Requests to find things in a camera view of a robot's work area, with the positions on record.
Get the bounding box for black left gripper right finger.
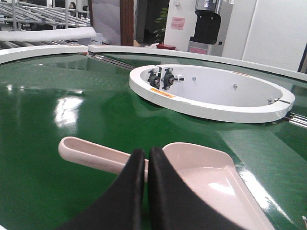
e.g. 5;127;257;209
148;147;242;230

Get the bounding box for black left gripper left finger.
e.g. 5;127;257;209
57;149;145;230

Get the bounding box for pink plastic dustpan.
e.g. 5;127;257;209
59;137;274;230

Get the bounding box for green conveyor belt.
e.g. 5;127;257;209
0;54;307;230

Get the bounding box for black right bearing block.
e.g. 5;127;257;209
163;68;185;90

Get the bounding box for black bearing block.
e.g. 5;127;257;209
147;69;160;89
163;68;185;90

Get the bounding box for black left bearing block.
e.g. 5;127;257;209
147;69;160;89

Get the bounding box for steel transfer rollers far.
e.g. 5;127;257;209
87;54;136;70

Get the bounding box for steel transfer rollers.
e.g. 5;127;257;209
87;54;136;70
284;113;307;129

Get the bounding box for steel transfer rollers right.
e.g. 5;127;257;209
284;113;307;129

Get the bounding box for red box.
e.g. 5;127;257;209
156;43;176;50

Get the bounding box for green potted plant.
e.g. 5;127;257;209
153;7;168;43

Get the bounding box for white foam sheet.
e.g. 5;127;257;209
0;27;96;42

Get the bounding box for black water dispenser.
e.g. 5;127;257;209
188;0;234;56

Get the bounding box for brown wooden pillar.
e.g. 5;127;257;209
119;0;134;46

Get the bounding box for metal roller rack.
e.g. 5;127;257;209
0;0;91;31

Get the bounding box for white inner conveyor ring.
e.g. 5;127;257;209
129;63;295;124

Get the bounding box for white outer guard rail right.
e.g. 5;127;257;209
88;45;307;82

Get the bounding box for white guard rail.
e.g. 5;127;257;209
88;45;307;82
0;45;88;64

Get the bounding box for pink wall notice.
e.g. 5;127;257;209
171;17;185;30

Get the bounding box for white outer guard rail left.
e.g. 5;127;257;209
0;45;88;64

